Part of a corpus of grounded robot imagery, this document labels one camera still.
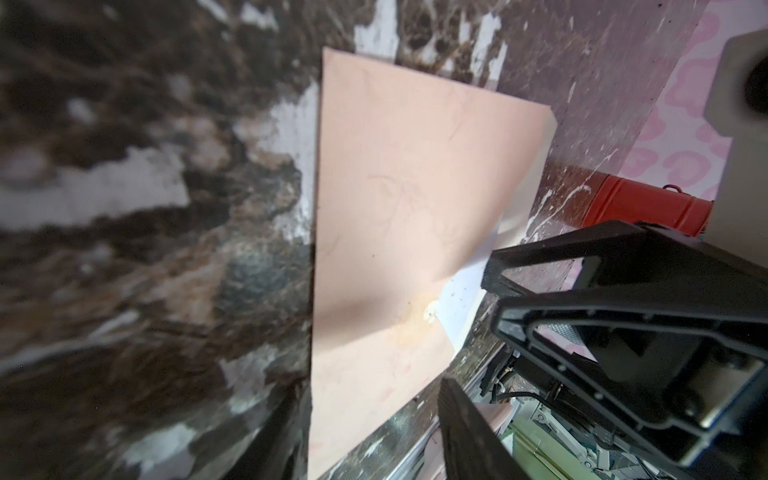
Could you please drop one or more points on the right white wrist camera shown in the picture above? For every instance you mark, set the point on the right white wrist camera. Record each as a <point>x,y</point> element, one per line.
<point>737,109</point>

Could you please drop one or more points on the beige envelope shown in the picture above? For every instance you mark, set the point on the beige envelope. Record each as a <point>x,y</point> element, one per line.
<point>418,177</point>

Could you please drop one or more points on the red pen holder cup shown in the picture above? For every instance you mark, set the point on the red pen holder cup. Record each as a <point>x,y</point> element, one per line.
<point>630,201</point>

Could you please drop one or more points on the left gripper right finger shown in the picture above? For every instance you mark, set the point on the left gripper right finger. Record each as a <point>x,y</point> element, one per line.
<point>471,449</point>

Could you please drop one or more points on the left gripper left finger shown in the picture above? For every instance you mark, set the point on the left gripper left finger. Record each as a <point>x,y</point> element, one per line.
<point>280,449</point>

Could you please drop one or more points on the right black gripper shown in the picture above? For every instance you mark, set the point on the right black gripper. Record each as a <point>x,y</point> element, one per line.
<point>665,338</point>

